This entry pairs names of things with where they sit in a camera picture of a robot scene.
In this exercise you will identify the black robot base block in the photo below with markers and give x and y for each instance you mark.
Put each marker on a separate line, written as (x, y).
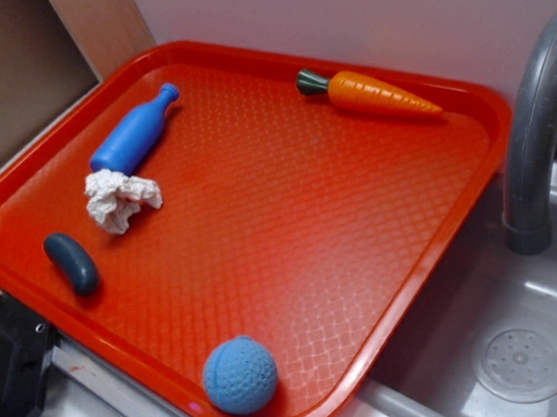
(26, 343)

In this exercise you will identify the blue plastic bottle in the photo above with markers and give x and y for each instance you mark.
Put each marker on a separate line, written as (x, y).
(136, 134)

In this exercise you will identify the red plastic tray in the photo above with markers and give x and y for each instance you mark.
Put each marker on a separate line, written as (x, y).
(309, 229)

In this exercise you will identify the orange toy carrot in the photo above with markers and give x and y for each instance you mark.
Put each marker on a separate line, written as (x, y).
(364, 94)

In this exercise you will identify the crumpled white paper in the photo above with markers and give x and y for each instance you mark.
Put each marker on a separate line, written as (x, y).
(113, 198)

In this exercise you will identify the blue dimpled ball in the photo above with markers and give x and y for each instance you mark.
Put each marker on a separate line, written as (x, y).
(240, 376)

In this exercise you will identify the dark grey toy sausage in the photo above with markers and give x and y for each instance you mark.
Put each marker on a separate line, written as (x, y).
(74, 262)

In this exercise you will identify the grey toy sink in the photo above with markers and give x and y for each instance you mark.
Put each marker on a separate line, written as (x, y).
(480, 340)

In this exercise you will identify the grey toy faucet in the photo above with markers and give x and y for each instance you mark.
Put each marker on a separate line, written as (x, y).
(531, 150)

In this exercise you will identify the aluminium rail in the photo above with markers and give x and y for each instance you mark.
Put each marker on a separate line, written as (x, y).
(116, 391)

